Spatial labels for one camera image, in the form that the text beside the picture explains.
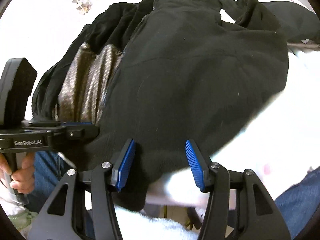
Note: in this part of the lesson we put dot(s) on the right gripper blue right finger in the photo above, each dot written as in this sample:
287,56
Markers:
198,165

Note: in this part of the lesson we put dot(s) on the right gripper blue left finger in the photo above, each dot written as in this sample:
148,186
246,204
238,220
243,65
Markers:
122,162

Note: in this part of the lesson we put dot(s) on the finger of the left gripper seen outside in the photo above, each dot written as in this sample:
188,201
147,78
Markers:
76,124

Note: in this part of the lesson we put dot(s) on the black fleece jacket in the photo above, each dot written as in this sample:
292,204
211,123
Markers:
162,72

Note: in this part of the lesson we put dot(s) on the person's left hand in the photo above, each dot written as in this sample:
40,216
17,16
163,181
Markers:
23,180

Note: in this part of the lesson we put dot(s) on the blue jeans leg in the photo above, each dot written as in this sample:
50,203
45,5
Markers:
297,204

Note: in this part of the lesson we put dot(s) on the white small shelf rack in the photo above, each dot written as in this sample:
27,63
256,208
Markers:
83,6

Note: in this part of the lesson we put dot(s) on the black garment on bed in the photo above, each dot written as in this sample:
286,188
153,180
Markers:
297,22

